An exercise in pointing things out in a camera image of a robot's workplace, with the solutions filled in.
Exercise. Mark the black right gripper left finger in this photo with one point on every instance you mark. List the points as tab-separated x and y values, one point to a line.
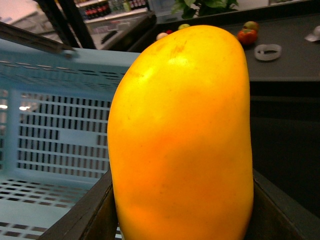
93	217

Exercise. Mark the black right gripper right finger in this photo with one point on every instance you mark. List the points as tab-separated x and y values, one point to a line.
277	216

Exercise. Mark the light blue plastic shopping basket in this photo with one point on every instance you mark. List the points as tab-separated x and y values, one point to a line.
54	110

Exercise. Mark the yellow mango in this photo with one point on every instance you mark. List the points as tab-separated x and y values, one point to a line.
179	139

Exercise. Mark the orange persimmon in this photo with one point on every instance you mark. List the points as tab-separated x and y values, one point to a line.
247	36

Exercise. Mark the crumpled white foam net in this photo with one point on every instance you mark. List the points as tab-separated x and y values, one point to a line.
314	36

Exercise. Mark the red-green apple at back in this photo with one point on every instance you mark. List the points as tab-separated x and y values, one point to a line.
251	25

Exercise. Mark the beige round melon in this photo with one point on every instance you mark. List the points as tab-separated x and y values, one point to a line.
161	35

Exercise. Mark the green apple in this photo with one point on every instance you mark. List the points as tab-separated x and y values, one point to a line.
183	26

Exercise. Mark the green potted plant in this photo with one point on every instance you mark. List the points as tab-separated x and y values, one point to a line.
200	8

